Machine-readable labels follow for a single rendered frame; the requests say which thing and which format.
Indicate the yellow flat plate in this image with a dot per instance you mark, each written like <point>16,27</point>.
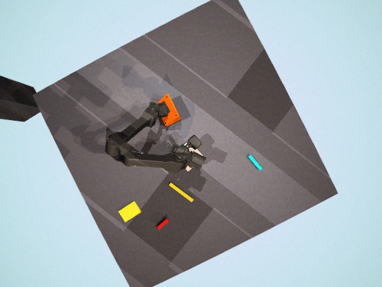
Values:
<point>129,211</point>

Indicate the yellow flat bar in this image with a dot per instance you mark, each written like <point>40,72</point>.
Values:
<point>181,192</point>

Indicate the teal flat bar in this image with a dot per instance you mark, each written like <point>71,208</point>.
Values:
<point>254,162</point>

